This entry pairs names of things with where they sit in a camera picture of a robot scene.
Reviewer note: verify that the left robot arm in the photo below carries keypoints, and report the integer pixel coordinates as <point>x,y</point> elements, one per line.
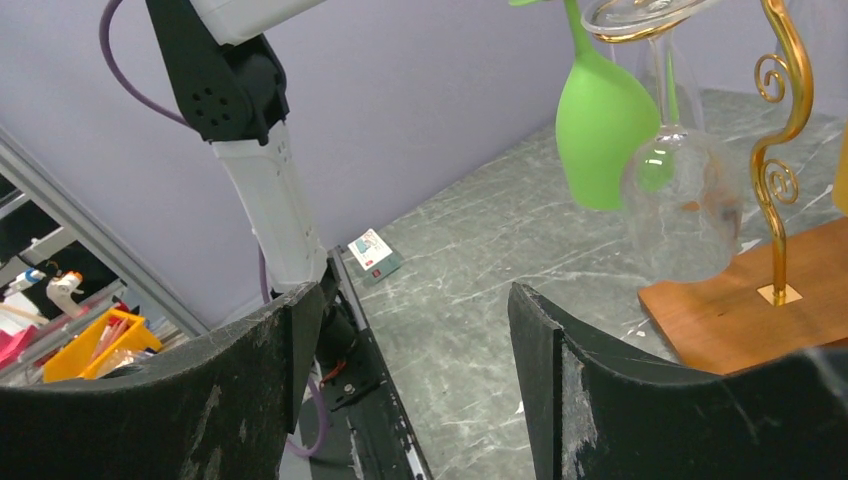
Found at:
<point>230,88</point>

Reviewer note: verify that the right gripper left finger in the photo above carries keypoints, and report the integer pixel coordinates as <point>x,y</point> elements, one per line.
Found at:
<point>219,406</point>

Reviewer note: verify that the gold wine glass rack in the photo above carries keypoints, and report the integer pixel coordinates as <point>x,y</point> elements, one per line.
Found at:
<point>780,293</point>

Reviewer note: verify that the clear wine glass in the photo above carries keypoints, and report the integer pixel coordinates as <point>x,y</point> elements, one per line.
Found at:
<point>682,189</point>

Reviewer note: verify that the green plastic wine glass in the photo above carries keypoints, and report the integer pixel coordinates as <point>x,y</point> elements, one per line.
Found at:
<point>604,115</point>

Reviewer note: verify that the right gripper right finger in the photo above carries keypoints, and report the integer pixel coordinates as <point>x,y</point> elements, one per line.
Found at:
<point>597,407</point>

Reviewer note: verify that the yellow storage bin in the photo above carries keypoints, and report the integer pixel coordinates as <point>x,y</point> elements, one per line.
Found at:
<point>114,336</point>

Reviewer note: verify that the small white red box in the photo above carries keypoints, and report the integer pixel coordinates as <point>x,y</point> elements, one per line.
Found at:
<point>375,258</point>

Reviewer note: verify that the white spray bottle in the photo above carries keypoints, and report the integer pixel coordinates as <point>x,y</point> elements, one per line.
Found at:
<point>61,291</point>

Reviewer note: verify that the orange plastic wine glass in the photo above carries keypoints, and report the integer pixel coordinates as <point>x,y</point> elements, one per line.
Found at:
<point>839,194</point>

